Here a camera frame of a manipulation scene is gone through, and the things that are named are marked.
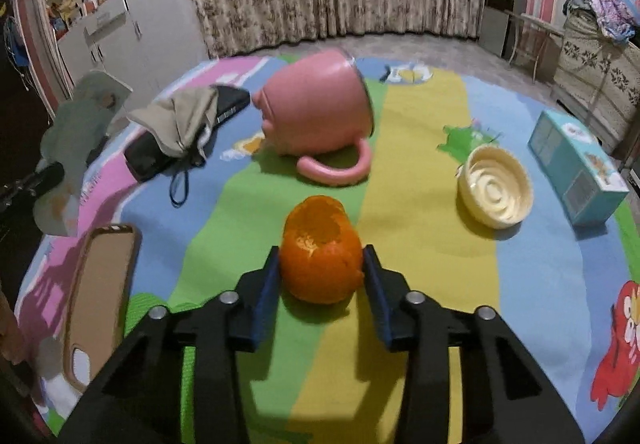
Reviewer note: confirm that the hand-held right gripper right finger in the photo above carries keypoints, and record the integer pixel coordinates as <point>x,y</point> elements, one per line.
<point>377,304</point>

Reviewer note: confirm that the half-peeled orange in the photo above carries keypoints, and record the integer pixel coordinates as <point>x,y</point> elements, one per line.
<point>320,269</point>

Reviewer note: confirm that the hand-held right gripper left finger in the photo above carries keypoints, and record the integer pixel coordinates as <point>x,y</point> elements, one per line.
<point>265,304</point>

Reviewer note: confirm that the pile of clothes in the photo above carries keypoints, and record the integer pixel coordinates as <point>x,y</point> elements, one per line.
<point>607,7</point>

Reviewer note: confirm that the teal tissue box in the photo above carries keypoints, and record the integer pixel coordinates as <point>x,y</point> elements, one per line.
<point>580,174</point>

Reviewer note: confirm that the black pouch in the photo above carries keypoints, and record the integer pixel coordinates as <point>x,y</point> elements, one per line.
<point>145,157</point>

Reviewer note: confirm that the floral covered furniture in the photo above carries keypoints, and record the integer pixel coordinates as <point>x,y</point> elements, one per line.
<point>600,69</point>

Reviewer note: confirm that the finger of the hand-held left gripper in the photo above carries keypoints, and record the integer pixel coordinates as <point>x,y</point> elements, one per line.
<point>35,180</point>

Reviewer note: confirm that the pink mug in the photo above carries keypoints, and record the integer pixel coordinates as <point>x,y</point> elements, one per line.
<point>315,109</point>

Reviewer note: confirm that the wooden chair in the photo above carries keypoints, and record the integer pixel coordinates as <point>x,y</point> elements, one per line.
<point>535,24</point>

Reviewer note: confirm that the beige folded cloth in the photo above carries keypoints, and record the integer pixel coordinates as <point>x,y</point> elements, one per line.
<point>180,119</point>

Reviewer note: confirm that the toys on cabinet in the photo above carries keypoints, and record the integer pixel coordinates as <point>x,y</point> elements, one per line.
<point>62,9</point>

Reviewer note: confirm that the brown phone case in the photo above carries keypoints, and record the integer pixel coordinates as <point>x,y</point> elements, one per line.
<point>100,294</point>

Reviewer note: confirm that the colourful cartoon play mat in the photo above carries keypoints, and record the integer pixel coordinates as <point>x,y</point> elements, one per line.
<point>425,274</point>

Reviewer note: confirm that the white paper label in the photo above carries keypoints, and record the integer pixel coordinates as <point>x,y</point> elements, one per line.
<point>75,124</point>

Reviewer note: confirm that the cream plastic bowl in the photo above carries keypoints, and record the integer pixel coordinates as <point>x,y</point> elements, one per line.
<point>495,189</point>

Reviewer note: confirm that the white cabinet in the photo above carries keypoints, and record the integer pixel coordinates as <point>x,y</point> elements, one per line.
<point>150,24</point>

